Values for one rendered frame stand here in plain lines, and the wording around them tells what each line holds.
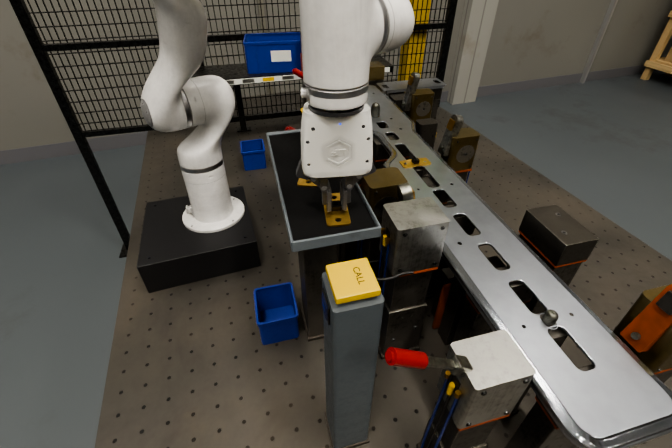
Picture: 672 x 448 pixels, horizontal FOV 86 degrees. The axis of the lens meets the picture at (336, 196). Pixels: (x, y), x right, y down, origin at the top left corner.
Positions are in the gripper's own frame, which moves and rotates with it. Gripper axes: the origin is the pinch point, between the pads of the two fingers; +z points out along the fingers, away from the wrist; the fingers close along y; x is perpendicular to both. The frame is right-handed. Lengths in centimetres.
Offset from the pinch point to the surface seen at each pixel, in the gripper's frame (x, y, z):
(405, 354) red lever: -24.1, 5.2, 5.8
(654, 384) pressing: -26, 43, 19
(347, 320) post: -18.1, -0.7, 6.8
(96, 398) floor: 35, -94, 119
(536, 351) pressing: -18.8, 29.1, 18.8
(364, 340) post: -17.7, 1.9, 12.4
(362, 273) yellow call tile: -14.0, 1.9, 2.8
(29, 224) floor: 155, -182, 119
